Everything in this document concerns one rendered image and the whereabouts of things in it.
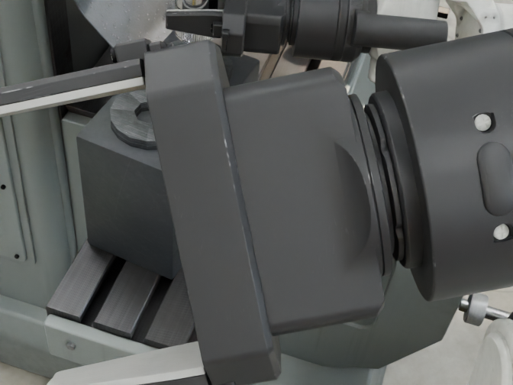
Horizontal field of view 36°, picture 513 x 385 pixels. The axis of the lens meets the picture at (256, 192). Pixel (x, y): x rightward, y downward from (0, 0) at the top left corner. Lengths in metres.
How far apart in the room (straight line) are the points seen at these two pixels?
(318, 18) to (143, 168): 0.24
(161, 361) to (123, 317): 0.65
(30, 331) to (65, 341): 0.92
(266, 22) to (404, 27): 0.14
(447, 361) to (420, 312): 0.57
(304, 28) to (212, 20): 0.10
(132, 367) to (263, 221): 0.08
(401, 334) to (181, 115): 1.42
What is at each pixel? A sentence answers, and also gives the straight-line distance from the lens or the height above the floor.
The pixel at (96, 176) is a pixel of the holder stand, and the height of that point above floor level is 1.10.
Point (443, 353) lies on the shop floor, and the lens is 2.15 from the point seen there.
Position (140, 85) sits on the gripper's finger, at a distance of 0.27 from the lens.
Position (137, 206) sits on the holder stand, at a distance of 0.90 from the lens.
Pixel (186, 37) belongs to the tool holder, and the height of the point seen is 1.21.
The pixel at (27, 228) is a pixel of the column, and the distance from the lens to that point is 1.69.
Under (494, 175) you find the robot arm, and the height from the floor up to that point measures 1.59.
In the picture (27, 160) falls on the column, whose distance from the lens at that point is 1.54.
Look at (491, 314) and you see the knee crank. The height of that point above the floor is 0.55.
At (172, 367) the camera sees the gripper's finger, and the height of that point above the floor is 1.50.
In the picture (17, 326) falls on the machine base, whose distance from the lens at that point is 1.91.
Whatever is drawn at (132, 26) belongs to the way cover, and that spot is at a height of 0.94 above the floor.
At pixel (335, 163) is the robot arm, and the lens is 0.26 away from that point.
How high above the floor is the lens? 1.75
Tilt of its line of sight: 48 degrees down
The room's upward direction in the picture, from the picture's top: 7 degrees clockwise
